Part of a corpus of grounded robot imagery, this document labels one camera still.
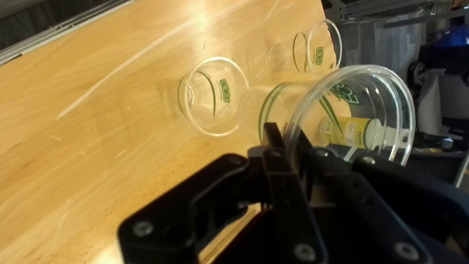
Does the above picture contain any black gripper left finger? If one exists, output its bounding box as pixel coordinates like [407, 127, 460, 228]
[117, 121, 328, 264]

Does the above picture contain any white yellow spray bottle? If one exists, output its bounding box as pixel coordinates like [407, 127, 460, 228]
[318, 115, 393, 151]

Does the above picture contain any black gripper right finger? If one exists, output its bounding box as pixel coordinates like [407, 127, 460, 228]
[292, 132, 469, 264]

